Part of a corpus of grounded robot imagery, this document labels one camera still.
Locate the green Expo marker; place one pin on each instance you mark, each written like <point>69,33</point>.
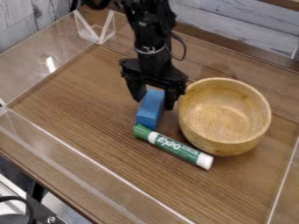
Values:
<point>194,156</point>

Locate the clear acrylic corner bracket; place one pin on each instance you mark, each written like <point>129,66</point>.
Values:
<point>93,32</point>

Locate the black stand with cable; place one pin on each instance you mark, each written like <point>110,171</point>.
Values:
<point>21,198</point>

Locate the blue rectangular block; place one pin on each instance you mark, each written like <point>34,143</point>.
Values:
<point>151,109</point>

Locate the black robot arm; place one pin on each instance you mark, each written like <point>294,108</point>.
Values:
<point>158,45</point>

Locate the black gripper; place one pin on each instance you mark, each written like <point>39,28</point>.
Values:
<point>167,77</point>

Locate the brown wooden bowl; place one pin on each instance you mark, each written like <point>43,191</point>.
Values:
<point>225,116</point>

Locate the clear acrylic front wall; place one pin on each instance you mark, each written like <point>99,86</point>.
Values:
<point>98,192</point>

